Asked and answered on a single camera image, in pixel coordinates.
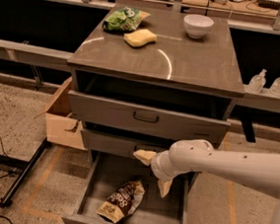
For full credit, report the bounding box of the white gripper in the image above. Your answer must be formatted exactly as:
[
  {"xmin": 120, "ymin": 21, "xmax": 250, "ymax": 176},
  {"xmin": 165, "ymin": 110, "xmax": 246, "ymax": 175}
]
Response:
[{"xmin": 133, "ymin": 150, "xmax": 177, "ymax": 198}]

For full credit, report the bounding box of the brown chip bag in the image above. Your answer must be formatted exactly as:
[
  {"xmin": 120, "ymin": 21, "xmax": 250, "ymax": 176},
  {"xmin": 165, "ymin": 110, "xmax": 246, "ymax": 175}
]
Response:
[{"xmin": 97, "ymin": 181, "xmax": 145, "ymax": 224}]

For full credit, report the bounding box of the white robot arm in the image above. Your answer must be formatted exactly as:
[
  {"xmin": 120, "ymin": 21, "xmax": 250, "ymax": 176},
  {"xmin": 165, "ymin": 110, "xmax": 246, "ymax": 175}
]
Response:
[{"xmin": 134, "ymin": 139, "xmax": 280, "ymax": 224}]

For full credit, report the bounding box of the grey bottom drawer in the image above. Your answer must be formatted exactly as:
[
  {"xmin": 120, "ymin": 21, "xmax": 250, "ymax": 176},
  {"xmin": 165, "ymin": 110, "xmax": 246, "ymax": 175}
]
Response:
[{"xmin": 62, "ymin": 153, "xmax": 188, "ymax": 224}]

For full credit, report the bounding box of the grey drawer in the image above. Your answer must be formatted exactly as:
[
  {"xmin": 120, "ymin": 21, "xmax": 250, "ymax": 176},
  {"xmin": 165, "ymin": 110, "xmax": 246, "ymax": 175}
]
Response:
[
  {"xmin": 67, "ymin": 91, "xmax": 230, "ymax": 146},
  {"xmin": 62, "ymin": 153, "xmax": 188, "ymax": 224},
  {"xmin": 77, "ymin": 127, "xmax": 213, "ymax": 175}
]

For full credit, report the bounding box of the grey middle drawer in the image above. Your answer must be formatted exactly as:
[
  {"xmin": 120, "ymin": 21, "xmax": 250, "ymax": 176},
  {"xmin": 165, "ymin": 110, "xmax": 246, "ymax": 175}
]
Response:
[{"xmin": 77, "ymin": 127, "xmax": 213, "ymax": 175}]

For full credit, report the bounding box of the grey drawer cabinet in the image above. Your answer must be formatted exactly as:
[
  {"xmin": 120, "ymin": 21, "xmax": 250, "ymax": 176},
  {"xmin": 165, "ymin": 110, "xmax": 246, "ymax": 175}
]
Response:
[{"xmin": 68, "ymin": 10, "xmax": 245, "ymax": 147}]

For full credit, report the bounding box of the grey top drawer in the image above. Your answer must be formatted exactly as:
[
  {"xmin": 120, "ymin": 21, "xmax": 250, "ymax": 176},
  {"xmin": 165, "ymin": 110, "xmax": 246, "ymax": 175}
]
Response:
[{"xmin": 67, "ymin": 91, "xmax": 230, "ymax": 146}]

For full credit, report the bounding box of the green chip bag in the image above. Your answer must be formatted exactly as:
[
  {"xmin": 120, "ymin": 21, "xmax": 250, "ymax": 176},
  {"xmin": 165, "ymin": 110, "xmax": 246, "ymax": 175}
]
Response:
[{"xmin": 103, "ymin": 7, "xmax": 150, "ymax": 33}]

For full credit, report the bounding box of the cardboard box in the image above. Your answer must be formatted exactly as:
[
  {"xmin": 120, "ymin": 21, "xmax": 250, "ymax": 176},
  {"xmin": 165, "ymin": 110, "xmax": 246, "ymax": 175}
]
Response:
[{"xmin": 37, "ymin": 78, "xmax": 85, "ymax": 150}]

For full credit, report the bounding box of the yellow sponge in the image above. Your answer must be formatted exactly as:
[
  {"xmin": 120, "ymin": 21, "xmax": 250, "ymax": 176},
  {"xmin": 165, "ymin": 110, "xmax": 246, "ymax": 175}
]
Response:
[{"xmin": 123, "ymin": 29, "xmax": 157, "ymax": 48}]

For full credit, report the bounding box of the left clear pump bottle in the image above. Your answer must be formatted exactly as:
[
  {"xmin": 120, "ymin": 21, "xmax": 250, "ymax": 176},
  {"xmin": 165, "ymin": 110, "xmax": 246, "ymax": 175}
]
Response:
[{"xmin": 247, "ymin": 69, "xmax": 267, "ymax": 94}]

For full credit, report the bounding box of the white bowl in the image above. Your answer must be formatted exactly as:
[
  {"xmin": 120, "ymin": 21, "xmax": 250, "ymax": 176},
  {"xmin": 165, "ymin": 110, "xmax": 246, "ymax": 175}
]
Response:
[{"xmin": 183, "ymin": 14, "xmax": 214, "ymax": 39}]

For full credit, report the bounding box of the black stand leg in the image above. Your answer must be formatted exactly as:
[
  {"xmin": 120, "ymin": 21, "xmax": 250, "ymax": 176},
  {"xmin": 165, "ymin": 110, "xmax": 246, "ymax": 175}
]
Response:
[{"xmin": 0, "ymin": 139, "xmax": 50, "ymax": 208}]

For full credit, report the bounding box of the grey metal shelf rail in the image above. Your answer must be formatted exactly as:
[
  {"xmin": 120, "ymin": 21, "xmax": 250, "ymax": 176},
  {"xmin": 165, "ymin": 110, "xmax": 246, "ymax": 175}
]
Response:
[{"xmin": 0, "ymin": 39, "xmax": 72, "ymax": 72}]

